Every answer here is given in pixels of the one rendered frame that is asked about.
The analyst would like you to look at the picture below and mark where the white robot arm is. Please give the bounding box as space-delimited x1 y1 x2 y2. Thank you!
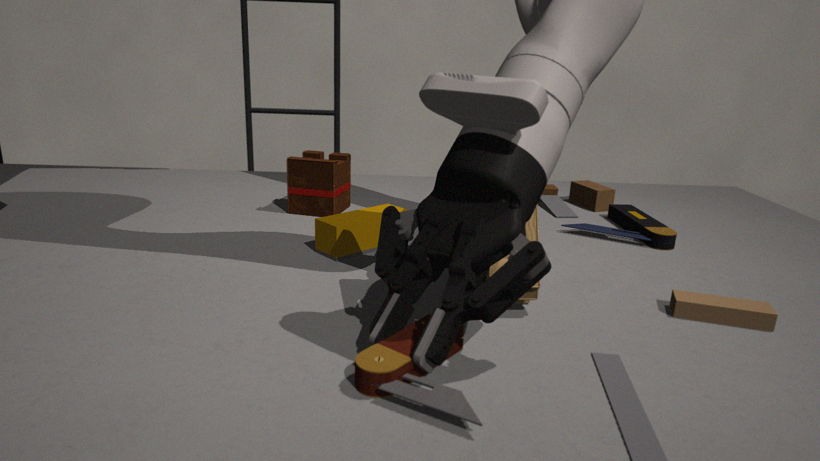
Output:
419 0 644 182

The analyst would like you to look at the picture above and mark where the yellow rectangular block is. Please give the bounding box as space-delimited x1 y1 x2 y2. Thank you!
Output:
315 204 394 262

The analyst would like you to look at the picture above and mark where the grey flat bar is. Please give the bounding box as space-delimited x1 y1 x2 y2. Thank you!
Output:
591 352 668 461

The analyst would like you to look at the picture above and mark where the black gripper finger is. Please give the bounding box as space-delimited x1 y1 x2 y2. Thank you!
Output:
411 211 552 373
369 204 452 345

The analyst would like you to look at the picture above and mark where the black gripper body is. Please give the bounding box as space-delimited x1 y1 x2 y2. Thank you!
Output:
416 133 547 273

